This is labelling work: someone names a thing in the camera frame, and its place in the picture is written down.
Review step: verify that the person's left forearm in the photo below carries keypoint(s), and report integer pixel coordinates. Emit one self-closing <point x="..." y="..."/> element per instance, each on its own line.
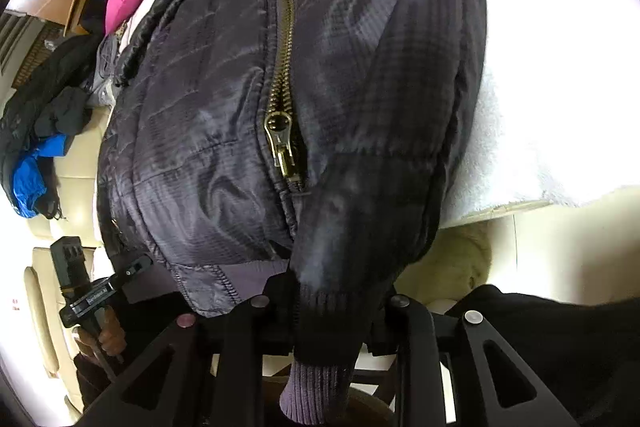
<point x="95" y="382"/>

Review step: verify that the person's dark clothing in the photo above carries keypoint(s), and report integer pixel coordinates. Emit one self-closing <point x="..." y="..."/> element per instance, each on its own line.
<point x="550" y="347"/>

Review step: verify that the black quilted jacket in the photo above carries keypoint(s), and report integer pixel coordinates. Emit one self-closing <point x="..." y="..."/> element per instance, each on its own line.
<point x="210" y="107"/>

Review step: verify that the white fleece blanket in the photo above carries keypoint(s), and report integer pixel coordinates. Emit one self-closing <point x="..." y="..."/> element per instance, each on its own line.
<point x="525" y="107"/>

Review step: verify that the grey cloth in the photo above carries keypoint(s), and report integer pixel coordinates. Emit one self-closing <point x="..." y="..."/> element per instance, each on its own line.
<point x="102" y="67"/>

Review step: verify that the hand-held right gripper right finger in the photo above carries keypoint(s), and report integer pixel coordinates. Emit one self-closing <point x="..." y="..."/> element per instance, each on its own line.
<point x="415" y="347"/>

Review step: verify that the blue jacket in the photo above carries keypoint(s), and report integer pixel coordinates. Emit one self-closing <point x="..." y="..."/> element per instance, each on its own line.
<point x="35" y="172"/>

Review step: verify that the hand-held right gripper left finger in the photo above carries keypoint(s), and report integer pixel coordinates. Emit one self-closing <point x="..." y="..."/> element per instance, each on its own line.
<point x="240" y="347"/>

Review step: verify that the cream leather sofa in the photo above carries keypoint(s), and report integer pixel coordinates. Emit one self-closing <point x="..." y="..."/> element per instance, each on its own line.
<point x="50" y="257"/>

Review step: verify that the black puffer coat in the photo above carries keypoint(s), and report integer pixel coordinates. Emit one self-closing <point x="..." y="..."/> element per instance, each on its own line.
<point x="45" y="82"/>

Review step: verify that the cream fuzzy cloth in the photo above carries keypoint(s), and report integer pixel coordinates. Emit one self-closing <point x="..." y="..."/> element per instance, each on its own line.
<point x="450" y="257"/>

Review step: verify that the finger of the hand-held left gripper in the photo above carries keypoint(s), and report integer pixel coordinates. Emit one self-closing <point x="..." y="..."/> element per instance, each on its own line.
<point x="137" y="267"/>

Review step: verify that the person's left hand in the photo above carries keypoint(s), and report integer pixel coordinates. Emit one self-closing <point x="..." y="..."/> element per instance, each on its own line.
<point x="107" y="332"/>

